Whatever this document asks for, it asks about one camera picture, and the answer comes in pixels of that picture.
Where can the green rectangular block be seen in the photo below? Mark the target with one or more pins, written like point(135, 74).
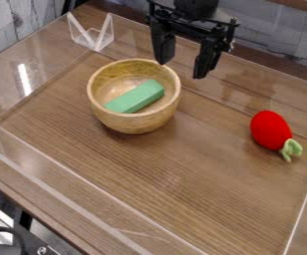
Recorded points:
point(137, 98)

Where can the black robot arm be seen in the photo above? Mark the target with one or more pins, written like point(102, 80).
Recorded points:
point(193, 19)

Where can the black table leg bracket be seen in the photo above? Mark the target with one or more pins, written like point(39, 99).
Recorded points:
point(42, 241)

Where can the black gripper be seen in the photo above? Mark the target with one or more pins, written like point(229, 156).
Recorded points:
point(194, 19)

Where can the clear acrylic tray wall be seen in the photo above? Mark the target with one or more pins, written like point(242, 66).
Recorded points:
point(191, 189)

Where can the clear acrylic corner bracket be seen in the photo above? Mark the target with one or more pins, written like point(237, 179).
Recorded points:
point(91, 38)

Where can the wooden bowl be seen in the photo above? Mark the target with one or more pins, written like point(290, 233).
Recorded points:
point(116, 78)

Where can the red plush strawberry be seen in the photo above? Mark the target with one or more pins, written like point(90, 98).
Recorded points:
point(272, 133)

